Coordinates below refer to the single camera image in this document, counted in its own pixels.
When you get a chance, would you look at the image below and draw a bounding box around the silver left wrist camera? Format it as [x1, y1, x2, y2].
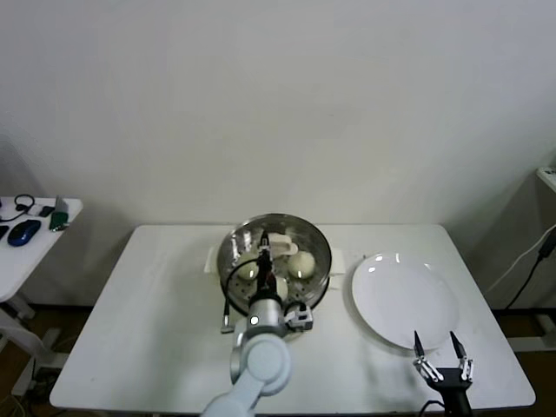
[282, 302, 314, 332]

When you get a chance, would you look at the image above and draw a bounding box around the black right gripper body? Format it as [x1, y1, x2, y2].
[434, 367, 474, 414]

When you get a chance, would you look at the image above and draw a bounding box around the steel steamer basket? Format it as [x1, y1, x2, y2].
[216, 212, 334, 321]

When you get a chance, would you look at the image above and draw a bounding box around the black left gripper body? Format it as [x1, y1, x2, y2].
[255, 250, 280, 301]

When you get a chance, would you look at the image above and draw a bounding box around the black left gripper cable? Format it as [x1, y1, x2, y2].
[220, 258, 261, 335]

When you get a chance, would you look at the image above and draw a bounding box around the white power cable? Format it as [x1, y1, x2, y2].
[485, 225, 556, 293]

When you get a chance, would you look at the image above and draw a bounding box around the black looped thin cable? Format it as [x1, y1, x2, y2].
[0, 194, 36, 221]

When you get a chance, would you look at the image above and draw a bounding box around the green small box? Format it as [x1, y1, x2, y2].
[48, 194, 71, 234]

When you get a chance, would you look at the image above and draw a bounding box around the blue computer mouse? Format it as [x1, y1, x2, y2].
[7, 219, 43, 248]

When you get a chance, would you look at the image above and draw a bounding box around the white round plate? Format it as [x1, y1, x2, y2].
[349, 251, 461, 352]

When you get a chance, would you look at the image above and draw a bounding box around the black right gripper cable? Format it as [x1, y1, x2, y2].
[418, 399, 448, 417]

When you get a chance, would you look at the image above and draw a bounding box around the white desk base frame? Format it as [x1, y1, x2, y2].
[490, 306, 556, 353]

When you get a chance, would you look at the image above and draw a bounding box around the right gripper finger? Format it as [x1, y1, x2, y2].
[412, 329, 445, 383]
[449, 330, 475, 384]

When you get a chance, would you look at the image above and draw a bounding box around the white side table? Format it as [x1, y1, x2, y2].
[0, 197, 83, 399]

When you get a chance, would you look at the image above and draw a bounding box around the black cable with adapter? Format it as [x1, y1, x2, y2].
[503, 236, 556, 310]

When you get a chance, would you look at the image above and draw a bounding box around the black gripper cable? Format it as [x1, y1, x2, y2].
[220, 258, 261, 335]
[418, 399, 448, 417]

